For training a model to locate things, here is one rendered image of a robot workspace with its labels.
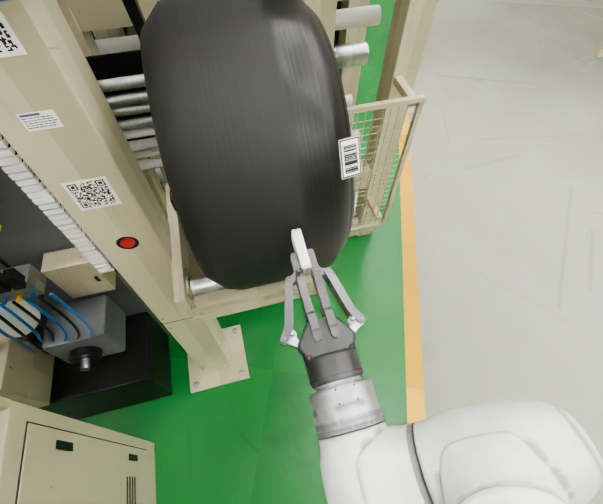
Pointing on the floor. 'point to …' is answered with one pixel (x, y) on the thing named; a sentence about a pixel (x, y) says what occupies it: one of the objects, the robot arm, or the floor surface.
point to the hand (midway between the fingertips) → (301, 252)
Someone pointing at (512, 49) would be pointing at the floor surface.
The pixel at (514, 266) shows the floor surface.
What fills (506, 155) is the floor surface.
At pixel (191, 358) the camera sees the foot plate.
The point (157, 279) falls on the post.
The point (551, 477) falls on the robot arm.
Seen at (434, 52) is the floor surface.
